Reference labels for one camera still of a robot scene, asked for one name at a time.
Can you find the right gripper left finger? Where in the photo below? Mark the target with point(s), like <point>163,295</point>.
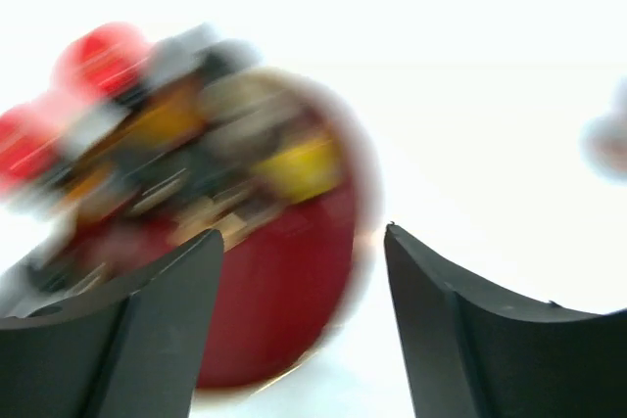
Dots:
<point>129,348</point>

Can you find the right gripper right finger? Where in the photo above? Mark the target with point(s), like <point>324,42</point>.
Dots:
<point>475,349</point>

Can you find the yellow-label beige-cap spice bottle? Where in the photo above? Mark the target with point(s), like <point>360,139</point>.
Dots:
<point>302,170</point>

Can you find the red-lid dark sauce jar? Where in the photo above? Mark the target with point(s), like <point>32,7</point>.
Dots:
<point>104,62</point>

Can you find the white-lid spice jar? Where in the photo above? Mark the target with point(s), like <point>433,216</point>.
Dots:
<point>604,138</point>

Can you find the round red lacquer tray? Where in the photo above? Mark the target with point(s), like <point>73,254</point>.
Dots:
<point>285,267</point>

